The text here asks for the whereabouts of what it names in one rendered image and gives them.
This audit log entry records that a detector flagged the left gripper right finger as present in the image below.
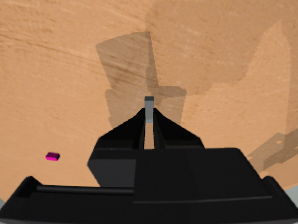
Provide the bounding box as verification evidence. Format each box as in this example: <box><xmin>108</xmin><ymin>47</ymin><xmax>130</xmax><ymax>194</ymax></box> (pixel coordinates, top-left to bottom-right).
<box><xmin>153</xmin><ymin>108</ymin><xmax>205</xmax><ymax>149</ymax></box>

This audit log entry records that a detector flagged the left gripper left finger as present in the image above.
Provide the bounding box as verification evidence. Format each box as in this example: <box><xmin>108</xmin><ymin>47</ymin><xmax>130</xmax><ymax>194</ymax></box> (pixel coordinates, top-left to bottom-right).
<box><xmin>93</xmin><ymin>108</ymin><xmax>145</xmax><ymax>150</ymax></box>

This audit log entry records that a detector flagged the grey rod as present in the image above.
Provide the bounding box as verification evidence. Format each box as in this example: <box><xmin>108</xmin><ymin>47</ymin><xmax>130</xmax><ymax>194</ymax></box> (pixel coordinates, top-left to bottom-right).
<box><xmin>144</xmin><ymin>96</ymin><xmax>154</xmax><ymax>123</ymax></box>

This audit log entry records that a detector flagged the small magenta block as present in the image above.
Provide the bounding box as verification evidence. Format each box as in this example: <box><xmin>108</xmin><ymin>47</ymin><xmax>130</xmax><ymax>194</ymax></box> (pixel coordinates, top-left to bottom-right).
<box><xmin>45</xmin><ymin>152</ymin><xmax>60</xmax><ymax>161</ymax></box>

